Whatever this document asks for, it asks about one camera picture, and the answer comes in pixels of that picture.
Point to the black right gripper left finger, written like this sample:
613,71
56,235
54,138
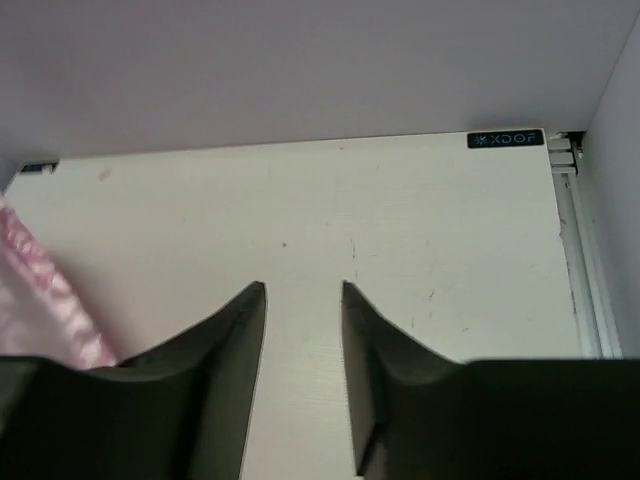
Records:
179,410

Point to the pink fabric pillowcase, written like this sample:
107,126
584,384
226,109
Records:
41,314

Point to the blue left corner label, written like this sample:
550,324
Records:
44,167

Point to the aluminium table frame rail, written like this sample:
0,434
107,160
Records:
593,311

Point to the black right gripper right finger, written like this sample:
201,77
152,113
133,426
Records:
415,414

